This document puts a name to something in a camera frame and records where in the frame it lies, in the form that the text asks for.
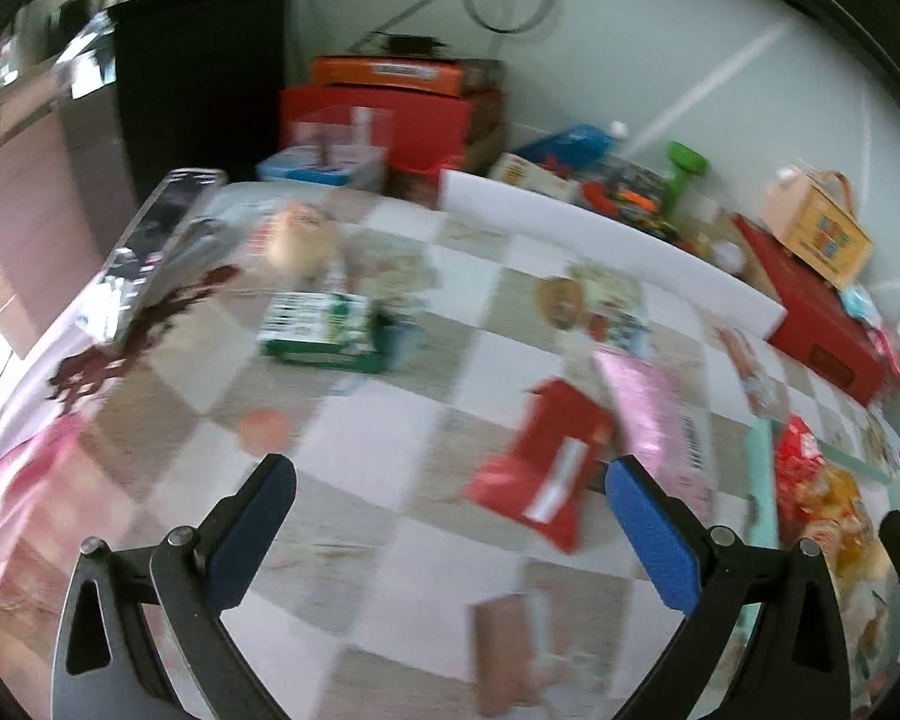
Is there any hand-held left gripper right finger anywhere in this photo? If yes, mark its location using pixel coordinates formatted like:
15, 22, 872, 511
605, 453, 853, 720

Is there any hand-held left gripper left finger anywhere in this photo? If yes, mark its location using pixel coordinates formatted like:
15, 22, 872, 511
50, 453, 298, 720

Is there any yellow snack packet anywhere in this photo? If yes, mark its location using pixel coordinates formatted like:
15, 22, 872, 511
793, 463, 886, 582

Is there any pink snack packet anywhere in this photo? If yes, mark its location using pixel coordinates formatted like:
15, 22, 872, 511
595, 350, 715, 512

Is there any red snack packet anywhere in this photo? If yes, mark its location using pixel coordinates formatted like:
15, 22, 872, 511
466, 378, 617, 554

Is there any printed tablecloth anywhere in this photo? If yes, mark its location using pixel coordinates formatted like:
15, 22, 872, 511
0, 180, 900, 720

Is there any small red packet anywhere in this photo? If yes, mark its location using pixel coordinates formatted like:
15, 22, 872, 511
775, 415, 827, 482

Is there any green milk carton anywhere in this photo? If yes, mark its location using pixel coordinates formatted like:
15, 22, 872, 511
258, 290, 392, 376

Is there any flat red box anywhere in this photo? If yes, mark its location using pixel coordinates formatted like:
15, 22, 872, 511
732, 213, 900, 407

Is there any clear nut packet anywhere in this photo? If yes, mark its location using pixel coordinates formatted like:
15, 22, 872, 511
347, 253, 441, 310

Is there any grey phone stand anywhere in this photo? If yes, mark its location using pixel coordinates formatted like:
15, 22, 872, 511
130, 216, 235, 332

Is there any white bun packet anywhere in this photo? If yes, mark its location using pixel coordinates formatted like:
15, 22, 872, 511
257, 201, 344, 283

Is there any smartphone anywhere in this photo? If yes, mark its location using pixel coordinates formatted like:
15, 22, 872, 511
92, 168, 227, 340

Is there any small cardboard carry box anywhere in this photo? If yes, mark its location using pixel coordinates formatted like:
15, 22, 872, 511
763, 168, 875, 287

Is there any pile of colourful toys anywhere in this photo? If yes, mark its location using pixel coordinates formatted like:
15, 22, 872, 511
580, 163, 682, 239

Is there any brown chair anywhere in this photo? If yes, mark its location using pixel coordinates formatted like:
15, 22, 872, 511
0, 120, 132, 361

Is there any blue lidded container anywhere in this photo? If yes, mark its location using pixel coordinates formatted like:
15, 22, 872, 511
255, 146, 389, 192

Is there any green dumbbell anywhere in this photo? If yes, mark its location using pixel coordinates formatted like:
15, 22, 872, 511
662, 140, 711, 205

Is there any small yellow box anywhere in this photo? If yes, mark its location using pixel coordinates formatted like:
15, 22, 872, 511
486, 153, 580, 201

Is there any blue packet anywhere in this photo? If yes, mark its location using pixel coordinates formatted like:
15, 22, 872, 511
531, 122, 632, 167

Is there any clear plastic box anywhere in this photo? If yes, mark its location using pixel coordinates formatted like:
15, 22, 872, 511
285, 106, 397, 166

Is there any large red box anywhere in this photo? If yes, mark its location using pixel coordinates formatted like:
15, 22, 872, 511
279, 84, 509, 173

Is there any black cabinet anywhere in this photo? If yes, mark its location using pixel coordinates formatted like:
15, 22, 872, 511
107, 0, 292, 192

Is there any orange box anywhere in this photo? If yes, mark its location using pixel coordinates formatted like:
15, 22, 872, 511
309, 55, 505, 97

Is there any black power adapter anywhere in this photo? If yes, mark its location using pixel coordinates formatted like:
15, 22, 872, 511
370, 31, 452, 55

